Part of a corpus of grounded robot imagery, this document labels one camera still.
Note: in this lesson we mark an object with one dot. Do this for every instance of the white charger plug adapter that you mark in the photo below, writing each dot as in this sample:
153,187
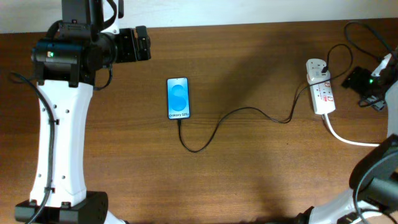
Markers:
317,76

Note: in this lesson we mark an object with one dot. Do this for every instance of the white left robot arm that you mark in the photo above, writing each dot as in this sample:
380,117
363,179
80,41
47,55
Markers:
87,39

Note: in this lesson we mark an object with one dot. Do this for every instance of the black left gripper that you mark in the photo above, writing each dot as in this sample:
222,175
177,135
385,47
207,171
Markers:
130,51

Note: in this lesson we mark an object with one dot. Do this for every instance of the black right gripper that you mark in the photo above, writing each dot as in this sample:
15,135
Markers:
355,78

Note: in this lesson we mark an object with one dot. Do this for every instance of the white power strip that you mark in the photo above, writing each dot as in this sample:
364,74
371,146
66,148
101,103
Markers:
322,96

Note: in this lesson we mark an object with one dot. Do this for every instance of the blue smartphone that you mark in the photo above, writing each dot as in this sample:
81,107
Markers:
178,100

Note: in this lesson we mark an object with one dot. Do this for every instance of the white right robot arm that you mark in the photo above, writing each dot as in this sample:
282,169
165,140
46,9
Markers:
373,182

